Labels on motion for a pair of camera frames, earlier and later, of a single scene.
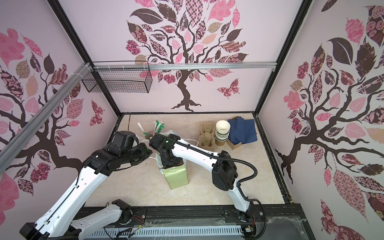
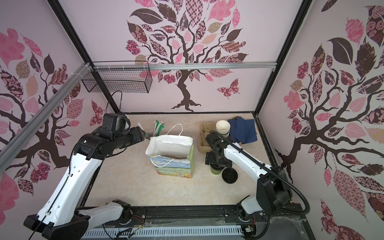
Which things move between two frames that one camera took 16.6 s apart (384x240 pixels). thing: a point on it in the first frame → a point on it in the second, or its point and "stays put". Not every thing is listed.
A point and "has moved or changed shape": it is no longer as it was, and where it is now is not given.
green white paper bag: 177,176 has moved or changed shape
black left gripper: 145,153 → 137,135
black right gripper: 165,164 → 209,158
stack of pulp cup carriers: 206,138 stays put
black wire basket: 120,76 stays put
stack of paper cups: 222,131 stays put
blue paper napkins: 242,131 stays put
